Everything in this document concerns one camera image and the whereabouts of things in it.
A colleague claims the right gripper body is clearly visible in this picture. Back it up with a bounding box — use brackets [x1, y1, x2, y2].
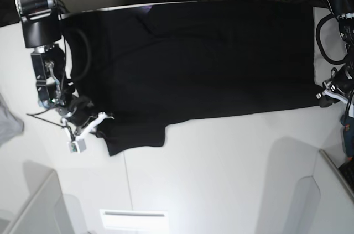
[59, 97, 114, 140]

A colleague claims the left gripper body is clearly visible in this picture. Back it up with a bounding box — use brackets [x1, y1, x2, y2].
[316, 65, 353, 104]

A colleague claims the black T-shirt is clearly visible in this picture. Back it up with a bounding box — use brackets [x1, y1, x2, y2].
[63, 1, 321, 156]

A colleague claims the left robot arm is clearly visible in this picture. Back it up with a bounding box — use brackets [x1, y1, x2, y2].
[315, 0, 353, 107]

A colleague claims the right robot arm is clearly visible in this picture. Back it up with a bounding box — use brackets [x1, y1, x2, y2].
[14, 0, 112, 143]

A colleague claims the blue glue gun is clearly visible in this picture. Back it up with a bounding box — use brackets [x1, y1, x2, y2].
[340, 115, 353, 160]

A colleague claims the grey cloth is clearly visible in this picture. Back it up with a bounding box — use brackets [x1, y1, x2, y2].
[1, 96, 24, 145]

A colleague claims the black keyboard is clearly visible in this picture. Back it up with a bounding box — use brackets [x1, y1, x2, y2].
[339, 160, 354, 190]

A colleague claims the white left bin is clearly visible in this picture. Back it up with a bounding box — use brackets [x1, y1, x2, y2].
[1, 161, 88, 233]

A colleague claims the white bin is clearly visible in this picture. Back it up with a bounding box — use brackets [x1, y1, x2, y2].
[284, 150, 353, 233]
[1, 161, 88, 233]

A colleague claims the white right bin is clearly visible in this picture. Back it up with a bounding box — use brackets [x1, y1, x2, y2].
[284, 150, 353, 233]

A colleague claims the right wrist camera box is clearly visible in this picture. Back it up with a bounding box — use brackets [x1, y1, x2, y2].
[67, 139, 87, 153]

